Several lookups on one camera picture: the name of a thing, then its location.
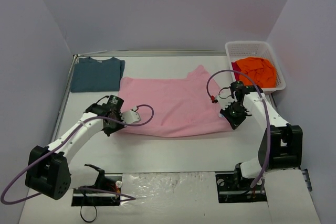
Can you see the white plastic basket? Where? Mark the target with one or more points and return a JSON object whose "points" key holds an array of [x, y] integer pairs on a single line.
{"points": [[237, 50]]}

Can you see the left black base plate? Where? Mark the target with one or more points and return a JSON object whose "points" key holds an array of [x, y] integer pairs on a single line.
{"points": [[112, 183]]}

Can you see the orange t-shirt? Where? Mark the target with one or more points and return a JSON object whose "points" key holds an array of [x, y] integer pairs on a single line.
{"points": [[260, 70]]}

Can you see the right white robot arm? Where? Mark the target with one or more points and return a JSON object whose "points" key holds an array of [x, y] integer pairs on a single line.
{"points": [[281, 144]]}

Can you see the red garment in basket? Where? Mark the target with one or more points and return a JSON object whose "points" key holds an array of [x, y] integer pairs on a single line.
{"points": [[237, 70]]}

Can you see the folded blue t-shirt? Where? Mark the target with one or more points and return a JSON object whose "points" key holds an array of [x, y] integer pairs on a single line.
{"points": [[90, 75]]}

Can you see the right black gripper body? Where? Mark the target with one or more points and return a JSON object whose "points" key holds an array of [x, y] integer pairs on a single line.
{"points": [[233, 121]]}

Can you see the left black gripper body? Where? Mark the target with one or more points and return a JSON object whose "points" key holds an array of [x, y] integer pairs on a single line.
{"points": [[110, 128]]}

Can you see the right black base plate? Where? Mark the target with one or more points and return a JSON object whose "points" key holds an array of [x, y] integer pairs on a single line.
{"points": [[231, 191]]}

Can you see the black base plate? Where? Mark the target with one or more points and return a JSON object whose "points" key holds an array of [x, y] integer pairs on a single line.
{"points": [[231, 191], [112, 183]]}

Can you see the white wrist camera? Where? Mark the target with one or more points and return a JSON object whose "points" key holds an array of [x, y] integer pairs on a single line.
{"points": [[131, 116], [219, 102]]}

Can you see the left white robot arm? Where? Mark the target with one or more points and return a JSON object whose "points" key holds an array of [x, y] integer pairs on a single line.
{"points": [[49, 172]]}

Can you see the pink t-shirt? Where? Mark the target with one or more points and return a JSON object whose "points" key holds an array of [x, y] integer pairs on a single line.
{"points": [[178, 107]]}

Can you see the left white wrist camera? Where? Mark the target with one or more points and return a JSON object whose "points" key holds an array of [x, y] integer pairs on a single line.
{"points": [[131, 116]]}

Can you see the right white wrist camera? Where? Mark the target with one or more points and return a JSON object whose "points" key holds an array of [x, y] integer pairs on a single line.
{"points": [[219, 102]]}

